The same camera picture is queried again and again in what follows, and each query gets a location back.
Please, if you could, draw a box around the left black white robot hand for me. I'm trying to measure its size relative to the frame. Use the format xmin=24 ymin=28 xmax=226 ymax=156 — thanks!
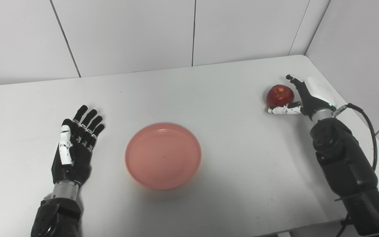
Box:
xmin=51 ymin=105 xmax=106 ymax=188

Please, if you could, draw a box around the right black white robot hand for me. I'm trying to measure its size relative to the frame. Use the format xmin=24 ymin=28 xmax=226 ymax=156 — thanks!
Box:
xmin=267 ymin=74 xmax=338 ymax=121

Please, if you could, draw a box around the pink round plate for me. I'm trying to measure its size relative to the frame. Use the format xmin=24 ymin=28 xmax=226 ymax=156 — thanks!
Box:
xmin=125 ymin=122 xmax=202 ymax=190

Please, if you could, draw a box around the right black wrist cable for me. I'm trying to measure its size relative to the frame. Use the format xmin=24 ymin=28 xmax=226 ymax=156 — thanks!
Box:
xmin=332 ymin=103 xmax=378 ymax=171

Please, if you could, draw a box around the red apple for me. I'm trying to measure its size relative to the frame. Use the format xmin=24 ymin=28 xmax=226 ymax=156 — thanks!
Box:
xmin=265 ymin=84 xmax=295 ymax=109

